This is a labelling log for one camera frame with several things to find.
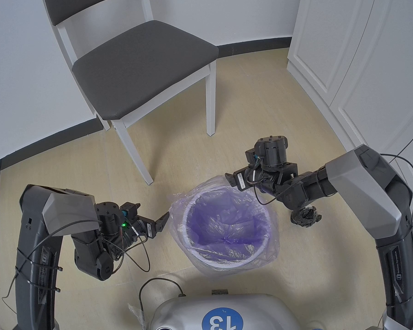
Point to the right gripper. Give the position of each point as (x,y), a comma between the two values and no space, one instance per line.
(258,180)

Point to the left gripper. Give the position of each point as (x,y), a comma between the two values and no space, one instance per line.
(141,229)

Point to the purple plastic bag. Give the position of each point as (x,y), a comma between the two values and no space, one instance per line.
(227,225)

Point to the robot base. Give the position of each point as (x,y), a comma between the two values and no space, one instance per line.
(227,311)

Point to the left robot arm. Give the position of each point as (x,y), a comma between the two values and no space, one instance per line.
(65,208)

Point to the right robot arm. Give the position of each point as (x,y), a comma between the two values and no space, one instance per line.
(361,174)

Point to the white trash bin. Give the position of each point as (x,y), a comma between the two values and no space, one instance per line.
(185,232)

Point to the crumpled black plastic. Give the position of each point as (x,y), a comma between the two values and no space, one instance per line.
(306,217)

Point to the white wardrobe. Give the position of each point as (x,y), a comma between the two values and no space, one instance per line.
(358,64)

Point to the grey and white chair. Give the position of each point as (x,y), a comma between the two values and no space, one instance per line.
(141,64)

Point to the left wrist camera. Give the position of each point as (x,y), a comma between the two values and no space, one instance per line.
(130,211)

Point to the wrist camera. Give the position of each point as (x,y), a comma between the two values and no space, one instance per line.
(130,211)
(253,156)

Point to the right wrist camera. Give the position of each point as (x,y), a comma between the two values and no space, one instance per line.
(253,156)

